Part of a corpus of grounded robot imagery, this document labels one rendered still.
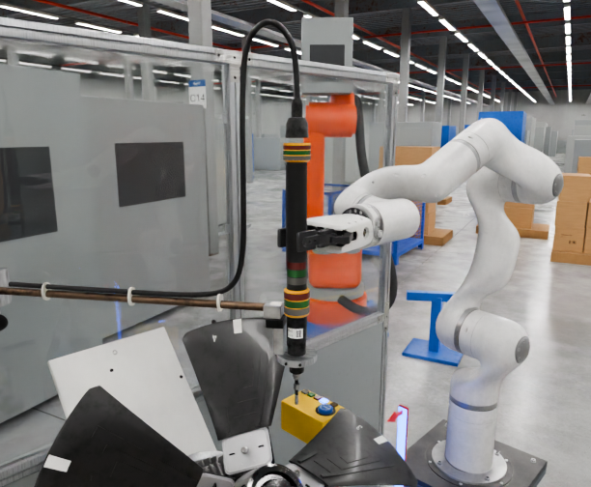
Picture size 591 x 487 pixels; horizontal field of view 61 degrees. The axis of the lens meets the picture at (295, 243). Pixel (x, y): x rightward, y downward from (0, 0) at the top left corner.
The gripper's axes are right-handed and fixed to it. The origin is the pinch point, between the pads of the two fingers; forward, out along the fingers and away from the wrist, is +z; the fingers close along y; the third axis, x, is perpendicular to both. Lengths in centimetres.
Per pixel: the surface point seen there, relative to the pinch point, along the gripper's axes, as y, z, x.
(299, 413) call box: 30, -31, -57
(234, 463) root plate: 6.3, 9.0, -40.2
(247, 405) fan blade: 9.1, 3.5, -32.3
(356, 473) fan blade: -5.7, -10.8, -46.3
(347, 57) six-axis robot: 237, -299, 83
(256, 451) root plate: 3.8, 6.0, -38.1
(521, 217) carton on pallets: 291, -864, -124
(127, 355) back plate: 41, 11, -30
